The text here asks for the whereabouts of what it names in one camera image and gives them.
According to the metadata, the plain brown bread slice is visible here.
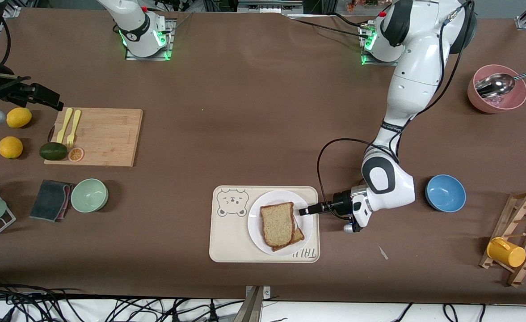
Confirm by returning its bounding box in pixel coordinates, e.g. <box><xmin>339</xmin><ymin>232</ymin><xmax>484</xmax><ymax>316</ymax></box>
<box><xmin>260</xmin><ymin>202</ymin><xmax>295</xmax><ymax>249</ymax></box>

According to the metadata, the white round plate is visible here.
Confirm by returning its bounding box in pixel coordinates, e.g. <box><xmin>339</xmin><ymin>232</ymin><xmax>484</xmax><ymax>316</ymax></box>
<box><xmin>248</xmin><ymin>190</ymin><xmax>314</xmax><ymax>257</ymax></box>

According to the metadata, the yellow plastic knife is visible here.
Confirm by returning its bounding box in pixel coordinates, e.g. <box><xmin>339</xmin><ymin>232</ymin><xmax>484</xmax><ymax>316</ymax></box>
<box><xmin>56</xmin><ymin>108</ymin><xmax>73</xmax><ymax>144</ymax></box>

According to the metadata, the yellow plastic fork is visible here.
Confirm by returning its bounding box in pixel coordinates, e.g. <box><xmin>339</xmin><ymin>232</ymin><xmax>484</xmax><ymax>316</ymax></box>
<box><xmin>67</xmin><ymin>110</ymin><xmax>82</xmax><ymax>148</ymax></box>

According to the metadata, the yellow lemon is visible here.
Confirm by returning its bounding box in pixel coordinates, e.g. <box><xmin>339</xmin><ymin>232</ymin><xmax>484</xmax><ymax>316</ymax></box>
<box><xmin>6</xmin><ymin>107</ymin><xmax>33</xmax><ymax>129</ymax></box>

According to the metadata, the dark green avocado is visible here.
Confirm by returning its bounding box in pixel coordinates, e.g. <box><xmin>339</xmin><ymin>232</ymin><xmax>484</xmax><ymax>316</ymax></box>
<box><xmin>39</xmin><ymin>142</ymin><xmax>68</xmax><ymax>161</ymax></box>

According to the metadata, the wooden cutting board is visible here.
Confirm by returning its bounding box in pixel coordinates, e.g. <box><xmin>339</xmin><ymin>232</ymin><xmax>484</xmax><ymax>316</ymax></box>
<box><xmin>44</xmin><ymin>107</ymin><xmax>143</xmax><ymax>168</ymax></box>

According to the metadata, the round yellow orange fruit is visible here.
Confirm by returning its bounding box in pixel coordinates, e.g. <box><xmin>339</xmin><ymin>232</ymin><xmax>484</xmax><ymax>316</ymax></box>
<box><xmin>0</xmin><ymin>136</ymin><xmax>24</xmax><ymax>159</ymax></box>

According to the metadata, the dark grey folded cloth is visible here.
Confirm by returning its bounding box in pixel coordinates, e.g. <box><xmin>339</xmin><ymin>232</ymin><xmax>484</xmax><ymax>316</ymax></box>
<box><xmin>29</xmin><ymin>179</ymin><xmax>73</xmax><ymax>223</ymax></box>

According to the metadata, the pale green bowl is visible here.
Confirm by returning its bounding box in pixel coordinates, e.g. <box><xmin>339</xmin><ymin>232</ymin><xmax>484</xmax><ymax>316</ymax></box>
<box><xmin>70</xmin><ymin>178</ymin><xmax>109</xmax><ymax>213</ymax></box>

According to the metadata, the cream tray with bear print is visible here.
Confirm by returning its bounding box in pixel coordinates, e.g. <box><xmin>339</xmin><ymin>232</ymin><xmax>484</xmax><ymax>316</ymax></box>
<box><xmin>209</xmin><ymin>186</ymin><xmax>320</xmax><ymax>263</ymax></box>

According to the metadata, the blue bowl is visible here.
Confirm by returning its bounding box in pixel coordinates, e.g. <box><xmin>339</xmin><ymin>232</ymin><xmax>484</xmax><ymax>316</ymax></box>
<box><xmin>425</xmin><ymin>174</ymin><xmax>467</xmax><ymax>213</ymax></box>

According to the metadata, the wooden mug rack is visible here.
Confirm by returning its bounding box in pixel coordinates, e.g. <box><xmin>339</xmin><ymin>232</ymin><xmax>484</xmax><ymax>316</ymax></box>
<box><xmin>479</xmin><ymin>189</ymin><xmax>526</xmax><ymax>288</ymax></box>

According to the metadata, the yellow mug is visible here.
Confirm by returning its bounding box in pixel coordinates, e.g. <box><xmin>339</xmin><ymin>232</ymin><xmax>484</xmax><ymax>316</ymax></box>
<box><xmin>487</xmin><ymin>237</ymin><xmax>526</xmax><ymax>268</ymax></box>

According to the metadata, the metal spoon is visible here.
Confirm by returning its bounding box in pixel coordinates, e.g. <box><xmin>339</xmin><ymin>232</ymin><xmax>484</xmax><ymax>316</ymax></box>
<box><xmin>475</xmin><ymin>68</ymin><xmax>526</xmax><ymax>99</ymax></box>

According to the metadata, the pink bowl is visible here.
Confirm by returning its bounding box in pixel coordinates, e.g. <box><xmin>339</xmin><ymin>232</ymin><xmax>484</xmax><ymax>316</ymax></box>
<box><xmin>467</xmin><ymin>64</ymin><xmax>526</xmax><ymax>114</ymax></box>

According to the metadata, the grey metal box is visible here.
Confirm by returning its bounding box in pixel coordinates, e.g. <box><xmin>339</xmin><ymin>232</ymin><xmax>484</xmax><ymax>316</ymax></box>
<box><xmin>237</xmin><ymin>0</ymin><xmax>304</xmax><ymax>14</ymax></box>

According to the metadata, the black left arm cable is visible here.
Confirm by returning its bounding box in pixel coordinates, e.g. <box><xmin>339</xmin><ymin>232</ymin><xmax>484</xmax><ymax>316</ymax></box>
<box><xmin>316</xmin><ymin>0</ymin><xmax>477</xmax><ymax>216</ymax></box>

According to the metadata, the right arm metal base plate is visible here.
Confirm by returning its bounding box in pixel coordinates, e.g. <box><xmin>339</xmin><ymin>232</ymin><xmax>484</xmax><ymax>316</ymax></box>
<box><xmin>125</xmin><ymin>18</ymin><xmax>175</xmax><ymax>61</ymax></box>

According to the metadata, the metal table bracket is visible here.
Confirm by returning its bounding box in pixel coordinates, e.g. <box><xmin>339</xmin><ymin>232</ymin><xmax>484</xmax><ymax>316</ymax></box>
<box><xmin>240</xmin><ymin>285</ymin><xmax>271</xmax><ymax>322</ymax></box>

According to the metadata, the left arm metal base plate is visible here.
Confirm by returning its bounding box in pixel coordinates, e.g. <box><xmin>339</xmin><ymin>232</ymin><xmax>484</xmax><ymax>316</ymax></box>
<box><xmin>359</xmin><ymin>22</ymin><xmax>402</xmax><ymax>67</ymax></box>

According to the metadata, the black floor cable bundle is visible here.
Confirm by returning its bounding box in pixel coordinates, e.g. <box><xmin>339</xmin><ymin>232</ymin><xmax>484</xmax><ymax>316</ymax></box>
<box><xmin>392</xmin><ymin>303</ymin><xmax>487</xmax><ymax>322</ymax></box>
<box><xmin>0</xmin><ymin>277</ymin><xmax>245</xmax><ymax>322</ymax></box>

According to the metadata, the black base cable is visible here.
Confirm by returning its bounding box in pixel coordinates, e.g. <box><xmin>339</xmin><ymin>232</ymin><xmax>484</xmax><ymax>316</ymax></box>
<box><xmin>290</xmin><ymin>13</ymin><xmax>373</xmax><ymax>40</ymax></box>

